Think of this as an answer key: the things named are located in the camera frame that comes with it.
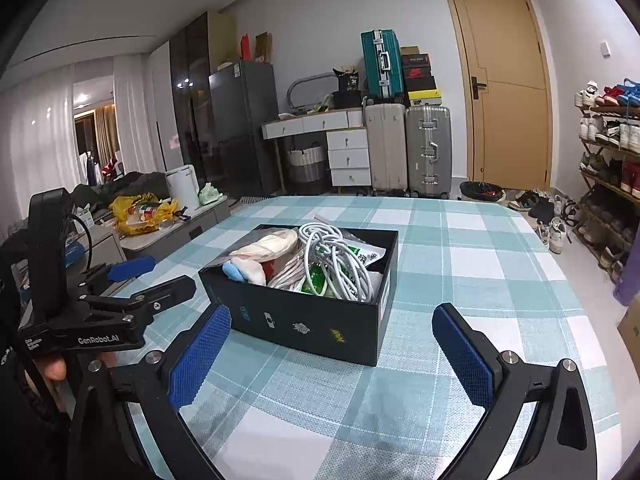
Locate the grey refrigerator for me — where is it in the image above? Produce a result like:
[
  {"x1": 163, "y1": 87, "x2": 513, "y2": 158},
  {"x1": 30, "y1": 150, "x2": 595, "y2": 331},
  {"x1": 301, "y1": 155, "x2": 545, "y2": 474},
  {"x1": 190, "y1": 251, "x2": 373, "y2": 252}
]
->
[{"x1": 207, "y1": 60, "x2": 281, "y2": 196}]

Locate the teal suitcase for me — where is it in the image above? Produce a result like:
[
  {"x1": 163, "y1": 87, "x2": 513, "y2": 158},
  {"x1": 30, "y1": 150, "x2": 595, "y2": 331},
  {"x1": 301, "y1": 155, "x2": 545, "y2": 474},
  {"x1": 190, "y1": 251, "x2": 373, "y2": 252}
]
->
[{"x1": 361, "y1": 29, "x2": 403, "y2": 101}]

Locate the black cardboard box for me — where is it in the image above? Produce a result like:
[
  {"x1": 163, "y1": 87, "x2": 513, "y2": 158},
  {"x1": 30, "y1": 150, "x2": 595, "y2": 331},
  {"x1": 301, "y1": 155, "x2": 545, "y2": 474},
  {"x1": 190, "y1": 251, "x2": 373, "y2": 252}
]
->
[{"x1": 198, "y1": 223, "x2": 399, "y2": 367}]

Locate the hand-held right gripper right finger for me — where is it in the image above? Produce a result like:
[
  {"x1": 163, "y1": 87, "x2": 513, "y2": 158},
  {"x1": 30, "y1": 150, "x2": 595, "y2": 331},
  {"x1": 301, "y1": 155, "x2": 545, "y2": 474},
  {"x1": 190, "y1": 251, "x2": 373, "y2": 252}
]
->
[{"x1": 431, "y1": 302, "x2": 598, "y2": 480}]

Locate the pile of shoes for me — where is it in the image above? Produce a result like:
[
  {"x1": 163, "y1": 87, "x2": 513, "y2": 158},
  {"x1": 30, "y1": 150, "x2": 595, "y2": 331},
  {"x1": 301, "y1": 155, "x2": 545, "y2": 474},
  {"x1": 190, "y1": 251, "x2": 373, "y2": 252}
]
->
[{"x1": 505, "y1": 187, "x2": 581, "y2": 256}]

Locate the wooden shoe rack with shoes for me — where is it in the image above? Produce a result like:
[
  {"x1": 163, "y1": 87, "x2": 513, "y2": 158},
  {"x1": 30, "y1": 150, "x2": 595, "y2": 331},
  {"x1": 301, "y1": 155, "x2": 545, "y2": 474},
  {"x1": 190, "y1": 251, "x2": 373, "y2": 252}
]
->
[{"x1": 572, "y1": 77, "x2": 640, "y2": 281}]

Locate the brown cardboard box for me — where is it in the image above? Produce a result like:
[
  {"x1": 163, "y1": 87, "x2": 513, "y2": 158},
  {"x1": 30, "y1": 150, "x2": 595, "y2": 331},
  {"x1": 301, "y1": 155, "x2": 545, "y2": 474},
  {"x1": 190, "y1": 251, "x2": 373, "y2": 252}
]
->
[{"x1": 617, "y1": 295, "x2": 640, "y2": 371}]

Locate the white sheer curtain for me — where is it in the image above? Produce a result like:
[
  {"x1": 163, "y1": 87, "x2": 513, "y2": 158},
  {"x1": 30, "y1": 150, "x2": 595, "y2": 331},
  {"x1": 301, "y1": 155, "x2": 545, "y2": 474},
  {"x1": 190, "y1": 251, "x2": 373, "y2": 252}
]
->
[
  {"x1": 112, "y1": 42, "x2": 173, "y2": 176},
  {"x1": 0, "y1": 67, "x2": 78, "y2": 241}
]

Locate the beige suitcase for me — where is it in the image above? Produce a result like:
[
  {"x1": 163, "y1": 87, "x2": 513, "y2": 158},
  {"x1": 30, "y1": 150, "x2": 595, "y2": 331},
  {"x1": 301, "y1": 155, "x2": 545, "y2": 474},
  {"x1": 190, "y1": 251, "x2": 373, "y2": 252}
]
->
[{"x1": 364, "y1": 102, "x2": 408, "y2": 196}]

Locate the black bag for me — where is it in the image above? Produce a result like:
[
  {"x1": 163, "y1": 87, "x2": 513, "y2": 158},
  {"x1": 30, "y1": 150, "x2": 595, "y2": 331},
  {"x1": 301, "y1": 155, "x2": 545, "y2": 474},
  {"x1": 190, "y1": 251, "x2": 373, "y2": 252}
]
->
[{"x1": 331, "y1": 67, "x2": 363, "y2": 109}]

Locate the yellow plastic bag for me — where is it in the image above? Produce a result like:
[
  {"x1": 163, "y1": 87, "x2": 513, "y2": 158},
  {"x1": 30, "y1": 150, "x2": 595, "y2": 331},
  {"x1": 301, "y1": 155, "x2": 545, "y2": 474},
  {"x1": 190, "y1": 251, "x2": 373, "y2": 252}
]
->
[{"x1": 109, "y1": 192, "x2": 178, "y2": 237}]

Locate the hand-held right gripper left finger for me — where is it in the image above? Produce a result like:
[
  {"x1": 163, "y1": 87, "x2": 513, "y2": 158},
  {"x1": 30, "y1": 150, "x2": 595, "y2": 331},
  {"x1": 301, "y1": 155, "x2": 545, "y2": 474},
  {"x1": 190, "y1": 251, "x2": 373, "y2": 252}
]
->
[{"x1": 67, "y1": 304, "x2": 233, "y2": 480}]

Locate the purple bag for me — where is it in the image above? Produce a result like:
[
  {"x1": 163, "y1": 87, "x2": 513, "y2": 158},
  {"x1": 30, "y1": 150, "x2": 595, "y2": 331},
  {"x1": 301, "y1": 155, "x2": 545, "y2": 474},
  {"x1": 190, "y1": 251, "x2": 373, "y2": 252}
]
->
[{"x1": 612, "y1": 250, "x2": 640, "y2": 306}]

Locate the white cable bundle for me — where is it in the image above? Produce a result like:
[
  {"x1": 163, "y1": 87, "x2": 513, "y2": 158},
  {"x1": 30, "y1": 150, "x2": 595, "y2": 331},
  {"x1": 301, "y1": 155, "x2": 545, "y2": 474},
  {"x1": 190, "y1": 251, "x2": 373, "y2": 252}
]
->
[{"x1": 297, "y1": 222, "x2": 373, "y2": 303}]

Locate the grey low cabinet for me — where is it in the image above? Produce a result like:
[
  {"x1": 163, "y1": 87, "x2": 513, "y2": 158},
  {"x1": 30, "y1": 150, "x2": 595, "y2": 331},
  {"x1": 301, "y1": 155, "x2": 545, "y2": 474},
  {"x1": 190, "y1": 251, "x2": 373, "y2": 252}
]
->
[{"x1": 65, "y1": 197, "x2": 236, "y2": 286}]

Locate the white desk with drawers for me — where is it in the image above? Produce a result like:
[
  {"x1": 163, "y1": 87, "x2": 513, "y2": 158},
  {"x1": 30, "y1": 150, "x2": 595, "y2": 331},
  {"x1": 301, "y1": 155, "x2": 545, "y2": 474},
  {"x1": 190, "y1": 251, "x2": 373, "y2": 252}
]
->
[{"x1": 262, "y1": 109, "x2": 372, "y2": 193}]

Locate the silver suitcase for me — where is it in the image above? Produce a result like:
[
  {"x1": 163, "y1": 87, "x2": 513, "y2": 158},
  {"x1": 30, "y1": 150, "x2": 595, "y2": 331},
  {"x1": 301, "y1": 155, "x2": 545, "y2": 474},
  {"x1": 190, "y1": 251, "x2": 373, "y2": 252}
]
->
[{"x1": 405, "y1": 105, "x2": 452, "y2": 199}]

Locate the grey white laundry basket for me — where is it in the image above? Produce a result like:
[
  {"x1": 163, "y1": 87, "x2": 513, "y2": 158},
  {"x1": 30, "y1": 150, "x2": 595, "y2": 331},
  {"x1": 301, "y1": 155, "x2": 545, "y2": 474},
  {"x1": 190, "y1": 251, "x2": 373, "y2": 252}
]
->
[{"x1": 286, "y1": 142, "x2": 328, "y2": 183}]

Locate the white bin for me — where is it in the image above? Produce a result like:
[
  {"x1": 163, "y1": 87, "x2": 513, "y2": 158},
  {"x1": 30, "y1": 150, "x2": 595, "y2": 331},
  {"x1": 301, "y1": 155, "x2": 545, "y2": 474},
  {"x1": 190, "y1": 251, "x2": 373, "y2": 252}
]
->
[{"x1": 165, "y1": 164, "x2": 201, "y2": 213}]

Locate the yellow black shoe box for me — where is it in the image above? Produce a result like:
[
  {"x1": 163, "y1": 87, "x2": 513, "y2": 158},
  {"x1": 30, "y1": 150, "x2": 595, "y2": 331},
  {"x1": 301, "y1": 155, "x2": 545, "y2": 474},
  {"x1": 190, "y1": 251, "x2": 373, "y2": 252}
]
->
[{"x1": 406, "y1": 89, "x2": 443, "y2": 107}]

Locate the wooden door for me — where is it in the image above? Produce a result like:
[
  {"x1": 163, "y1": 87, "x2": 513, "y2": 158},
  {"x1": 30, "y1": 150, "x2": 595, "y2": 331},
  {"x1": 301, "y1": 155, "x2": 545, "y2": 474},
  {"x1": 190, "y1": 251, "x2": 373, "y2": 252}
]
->
[{"x1": 442, "y1": 0, "x2": 553, "y2": 191}]

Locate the dark clothes pile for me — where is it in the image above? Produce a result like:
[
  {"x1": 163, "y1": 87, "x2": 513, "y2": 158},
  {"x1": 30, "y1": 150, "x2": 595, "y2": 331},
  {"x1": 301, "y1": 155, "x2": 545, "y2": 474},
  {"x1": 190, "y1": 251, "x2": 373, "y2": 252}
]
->
[{"x1": 72, "y1": 171, "x2": 171, "y2": 211}]

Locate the white printed packet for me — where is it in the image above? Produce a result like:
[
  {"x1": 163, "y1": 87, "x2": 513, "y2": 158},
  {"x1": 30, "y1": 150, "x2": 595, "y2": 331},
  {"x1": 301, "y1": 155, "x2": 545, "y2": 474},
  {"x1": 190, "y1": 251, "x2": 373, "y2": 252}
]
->
[{"x1": 350, "y1": 240, "x2": 387, "y2": 274}]

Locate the person's left forearm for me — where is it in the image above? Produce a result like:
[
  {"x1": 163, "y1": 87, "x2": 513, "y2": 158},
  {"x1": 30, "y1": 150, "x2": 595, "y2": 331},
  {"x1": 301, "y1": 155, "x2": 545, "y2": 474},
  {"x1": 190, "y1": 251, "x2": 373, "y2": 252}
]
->
[{"x1": 0, "y1": 250, "x2": 76, "y2": 480}]

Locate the person's left hand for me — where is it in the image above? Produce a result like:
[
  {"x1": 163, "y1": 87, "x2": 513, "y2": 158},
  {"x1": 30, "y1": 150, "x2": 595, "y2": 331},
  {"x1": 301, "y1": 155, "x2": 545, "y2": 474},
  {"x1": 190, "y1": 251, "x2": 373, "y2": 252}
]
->
[{"x1": 37, "y1": 350, "x2": 118, "y2": 385}]

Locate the dark wardrobe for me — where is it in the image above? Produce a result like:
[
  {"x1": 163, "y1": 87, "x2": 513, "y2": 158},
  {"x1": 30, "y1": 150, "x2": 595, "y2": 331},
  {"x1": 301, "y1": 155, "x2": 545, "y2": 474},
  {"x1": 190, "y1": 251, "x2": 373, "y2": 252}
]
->
[{"x1": 169, "y1": 11, "x2": 236, "y2": 186}]

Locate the silver metal frame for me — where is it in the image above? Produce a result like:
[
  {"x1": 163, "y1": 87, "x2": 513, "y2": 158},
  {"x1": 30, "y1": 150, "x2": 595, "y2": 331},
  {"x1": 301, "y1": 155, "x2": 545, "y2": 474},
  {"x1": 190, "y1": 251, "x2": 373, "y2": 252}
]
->
[{"x1": 286, "y1": 72, "x2": 336, "y2": 113}]

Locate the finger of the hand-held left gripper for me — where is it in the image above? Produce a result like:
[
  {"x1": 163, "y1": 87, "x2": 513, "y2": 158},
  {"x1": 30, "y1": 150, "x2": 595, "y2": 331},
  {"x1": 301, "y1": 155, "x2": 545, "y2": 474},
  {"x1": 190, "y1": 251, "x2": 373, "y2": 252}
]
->
[
  {"x1": 75, "y1": 256, "x2": 157, "y2": 288},
  {"x1": 80, "y1": 275, "x2": 197, "y2": 328}
]

